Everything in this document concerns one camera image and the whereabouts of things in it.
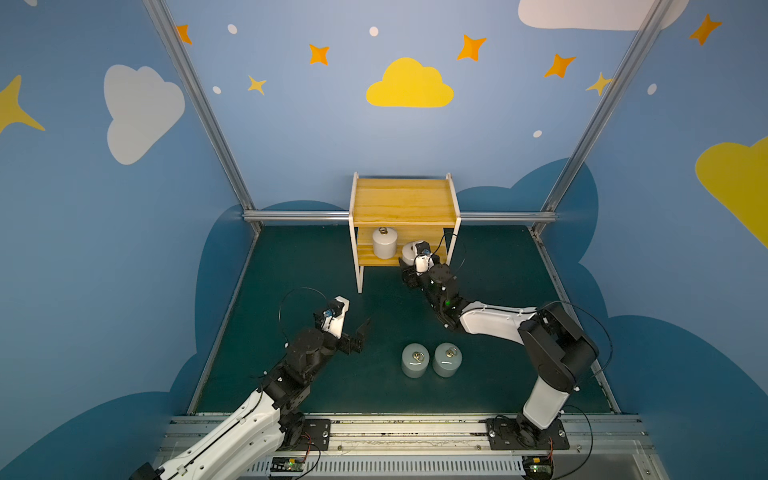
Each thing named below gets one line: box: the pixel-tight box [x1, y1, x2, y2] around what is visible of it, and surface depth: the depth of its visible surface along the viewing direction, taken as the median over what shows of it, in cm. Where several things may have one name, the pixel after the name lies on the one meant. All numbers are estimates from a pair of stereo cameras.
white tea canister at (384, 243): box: [372, 226, 398, 260], surface depth 90 cm
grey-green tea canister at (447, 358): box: [432, 342, 463, 378], surface depth 82 cm
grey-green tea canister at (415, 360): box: [401, 343, 430, 379], surface depth 82 cm
